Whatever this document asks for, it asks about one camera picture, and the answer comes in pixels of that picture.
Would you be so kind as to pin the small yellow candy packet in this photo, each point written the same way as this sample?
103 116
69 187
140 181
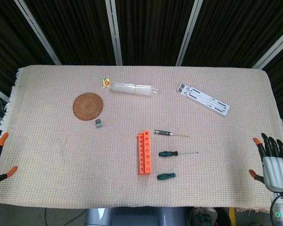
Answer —
106 82

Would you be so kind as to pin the clear bag of sticks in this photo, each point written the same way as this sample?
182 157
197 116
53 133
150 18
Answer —
132 89

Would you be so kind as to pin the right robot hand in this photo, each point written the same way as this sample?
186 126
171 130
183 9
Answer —
277 171

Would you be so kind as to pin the green black screwdriver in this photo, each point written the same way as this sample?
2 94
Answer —
167 154

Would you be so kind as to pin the round woven rattan coaster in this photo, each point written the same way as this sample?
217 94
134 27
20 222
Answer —
88 107

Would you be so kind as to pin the black screwdriver teal stripe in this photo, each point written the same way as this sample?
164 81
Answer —
166 176

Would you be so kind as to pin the orange tool holder block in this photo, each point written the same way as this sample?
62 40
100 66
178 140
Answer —
146 153

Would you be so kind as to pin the small green block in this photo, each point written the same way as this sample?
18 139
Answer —
98 124

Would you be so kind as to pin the beige woven tablecloth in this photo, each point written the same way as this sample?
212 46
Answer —
61 153

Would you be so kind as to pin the white folding laptop stand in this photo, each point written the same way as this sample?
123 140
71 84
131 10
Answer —
202 99

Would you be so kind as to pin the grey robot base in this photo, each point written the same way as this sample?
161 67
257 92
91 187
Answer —
132 217

